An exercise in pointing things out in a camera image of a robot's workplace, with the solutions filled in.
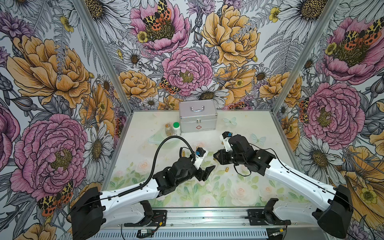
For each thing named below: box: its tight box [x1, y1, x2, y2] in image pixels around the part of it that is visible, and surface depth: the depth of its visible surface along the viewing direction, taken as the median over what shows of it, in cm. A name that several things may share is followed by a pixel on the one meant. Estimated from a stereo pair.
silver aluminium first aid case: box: [179, 99, 218, 133], surface depth 104 cm
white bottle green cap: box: [173, 121, 181, 136], surface depth 104 cm
